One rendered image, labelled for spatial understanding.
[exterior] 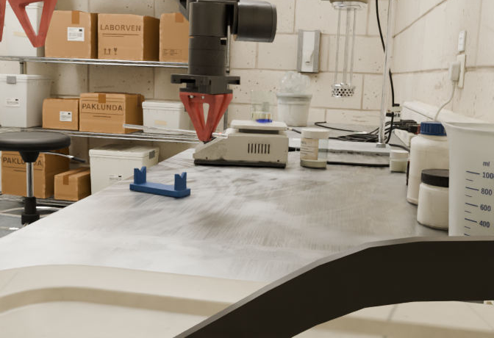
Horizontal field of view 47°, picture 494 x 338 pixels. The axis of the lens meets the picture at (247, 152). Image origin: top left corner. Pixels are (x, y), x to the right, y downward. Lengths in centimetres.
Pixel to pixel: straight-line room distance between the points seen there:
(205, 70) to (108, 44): 271
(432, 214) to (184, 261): 35
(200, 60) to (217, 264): 35
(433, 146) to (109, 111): 272
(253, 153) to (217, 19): 42
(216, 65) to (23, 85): 290
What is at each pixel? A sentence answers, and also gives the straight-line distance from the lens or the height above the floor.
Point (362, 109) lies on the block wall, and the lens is 361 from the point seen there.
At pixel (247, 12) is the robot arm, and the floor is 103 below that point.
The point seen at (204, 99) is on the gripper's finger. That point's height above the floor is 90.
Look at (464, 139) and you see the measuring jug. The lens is 59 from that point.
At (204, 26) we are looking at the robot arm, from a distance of 83.
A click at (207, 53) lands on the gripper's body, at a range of 83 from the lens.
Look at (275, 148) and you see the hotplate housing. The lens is 119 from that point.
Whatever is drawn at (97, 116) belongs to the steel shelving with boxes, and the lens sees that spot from 349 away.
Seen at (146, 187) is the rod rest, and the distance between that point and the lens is 92.
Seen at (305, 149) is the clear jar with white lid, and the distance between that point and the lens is 121.
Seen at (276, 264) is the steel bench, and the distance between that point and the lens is 60.
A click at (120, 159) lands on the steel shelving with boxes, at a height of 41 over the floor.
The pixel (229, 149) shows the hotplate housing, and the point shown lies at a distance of 119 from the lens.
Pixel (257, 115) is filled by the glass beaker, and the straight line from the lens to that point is 120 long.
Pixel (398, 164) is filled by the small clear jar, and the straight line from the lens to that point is 123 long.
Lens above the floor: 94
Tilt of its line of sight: 8 degrees down
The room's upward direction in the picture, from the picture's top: 2 degrees clockwise
